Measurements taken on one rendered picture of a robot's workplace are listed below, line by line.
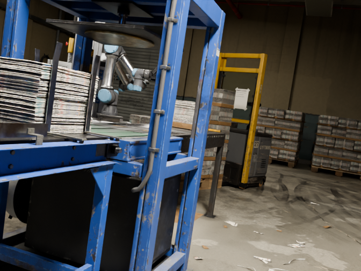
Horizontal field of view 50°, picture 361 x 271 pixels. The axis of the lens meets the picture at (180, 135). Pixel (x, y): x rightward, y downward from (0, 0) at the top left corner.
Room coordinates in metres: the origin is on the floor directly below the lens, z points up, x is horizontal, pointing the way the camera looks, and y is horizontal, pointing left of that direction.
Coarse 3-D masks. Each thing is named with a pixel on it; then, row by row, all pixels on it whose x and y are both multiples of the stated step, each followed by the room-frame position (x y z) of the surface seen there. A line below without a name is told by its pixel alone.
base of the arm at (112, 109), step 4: (104, 104) 3.49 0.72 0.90; (108, 104) 3.46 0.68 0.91; (112, 104) 3.47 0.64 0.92; (104, 108) 3.47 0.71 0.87; (108, 108) 3.45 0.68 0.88; (112, 108) 3.46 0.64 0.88; (116, 108) 3.50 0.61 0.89; (104, 112) 3.45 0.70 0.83; (108, 112) 3.44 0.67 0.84; (112, 112) 3.45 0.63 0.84; (116, 112) 3.50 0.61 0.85
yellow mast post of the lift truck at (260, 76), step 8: (264, 56) 5.18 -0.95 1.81; (264, 64) 5.20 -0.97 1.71; (264, 72) 5.23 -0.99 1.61; (256, 80) 5.23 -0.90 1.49; (256, 88) 5.20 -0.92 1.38; (256, 96) 5.19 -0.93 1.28; (256, 104) 5.18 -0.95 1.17; (256, 112) 5.19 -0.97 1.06; (256, 120) 5.22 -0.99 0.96; (248, 136) 5.20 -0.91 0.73; (248, 144) 5.19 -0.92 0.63; (248, 152) 5.18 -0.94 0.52; (248, 160) 5.19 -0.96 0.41; (248, 168) 5.21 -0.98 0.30
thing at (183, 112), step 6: (180, 102) 3.29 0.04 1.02; (186, 102) 3.27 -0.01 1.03; (180, 108) 3.29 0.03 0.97; (186, 108) 3.27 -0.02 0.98; (192, 108) 3.25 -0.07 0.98; (174, 114) 3.31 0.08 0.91; (180, 114) 3.29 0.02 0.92; (186, 114) 3.27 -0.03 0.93; (192, 114) 3.26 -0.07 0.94; (174, 120) 3.30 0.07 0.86; (180, 120) 3.29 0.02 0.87; (186, 120) 3.27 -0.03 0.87; (192, 120) 3.25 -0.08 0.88
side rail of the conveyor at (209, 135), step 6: (186, 138) 2.56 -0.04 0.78; (210, 138) 3.13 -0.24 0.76; (216, 138) 3.33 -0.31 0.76; (222, 138) 3.54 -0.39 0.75; (186, 144) 2.58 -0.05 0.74; (210, 144) 3.16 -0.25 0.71; (216, 144) 3.36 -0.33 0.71; (222, 144) 3.57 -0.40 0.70; (180, 150) 2.49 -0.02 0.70; (186, 150) 2.60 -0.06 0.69
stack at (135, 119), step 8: (136, 120) 4.19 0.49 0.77; (144, 120) 4.10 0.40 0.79; (208, 128) 4.76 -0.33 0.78; (216, 128) 4.89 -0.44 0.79; (208, 152) 4.81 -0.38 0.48; (136, 160) 4.13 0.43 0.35; (144, 160) 4.07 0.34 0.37; (208, 160) 4.87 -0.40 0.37; (208, 168) 4.85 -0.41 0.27; (208, 184) 4.89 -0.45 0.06
